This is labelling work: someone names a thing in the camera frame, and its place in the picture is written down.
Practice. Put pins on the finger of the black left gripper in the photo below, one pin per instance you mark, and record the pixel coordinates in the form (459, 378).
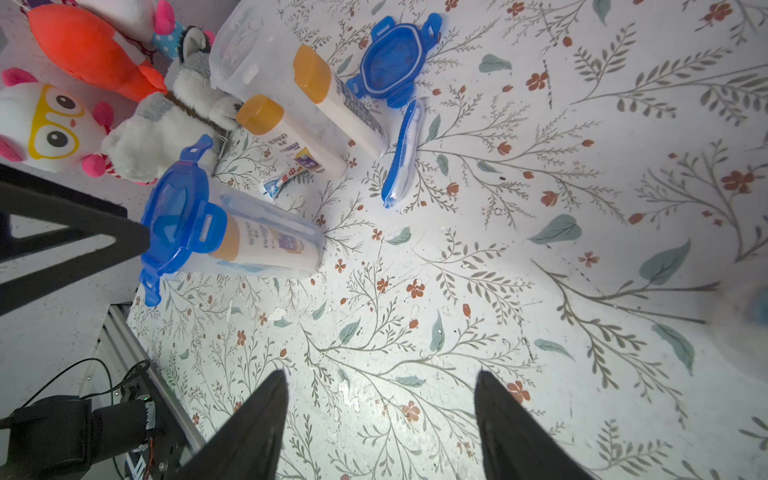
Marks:
(79, 216)

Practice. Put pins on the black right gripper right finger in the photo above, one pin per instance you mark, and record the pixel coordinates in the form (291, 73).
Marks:
(513, 444)

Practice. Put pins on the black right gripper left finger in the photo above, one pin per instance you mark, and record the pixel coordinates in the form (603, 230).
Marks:
(248, 445)

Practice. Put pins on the yellow cap bottle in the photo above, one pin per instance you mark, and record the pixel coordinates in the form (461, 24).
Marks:
(255, 247)
(268, 120)
(334, 98)

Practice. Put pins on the clear plastic container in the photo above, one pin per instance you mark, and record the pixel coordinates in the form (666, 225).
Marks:
(237, 203)
(253, 54)
(737, 319)

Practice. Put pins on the small toothpaste tube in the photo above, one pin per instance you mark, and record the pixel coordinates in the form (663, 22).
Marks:
(270, 188)

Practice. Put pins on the blue toothbrush case back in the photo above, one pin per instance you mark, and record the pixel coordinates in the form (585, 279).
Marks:
(402, 169)

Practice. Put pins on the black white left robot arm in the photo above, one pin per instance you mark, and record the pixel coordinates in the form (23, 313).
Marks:
(61, 437)

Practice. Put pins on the white plush yellow glasses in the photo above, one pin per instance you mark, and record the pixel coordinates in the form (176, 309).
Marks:
(49, 129)

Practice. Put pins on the red orange plush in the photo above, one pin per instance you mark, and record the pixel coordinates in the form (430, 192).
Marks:
(91, 50)

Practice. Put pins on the white pink plush top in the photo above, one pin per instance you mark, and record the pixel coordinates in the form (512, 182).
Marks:
(145, 21)

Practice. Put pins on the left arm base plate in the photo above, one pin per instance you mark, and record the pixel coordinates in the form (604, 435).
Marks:
(172, 438)

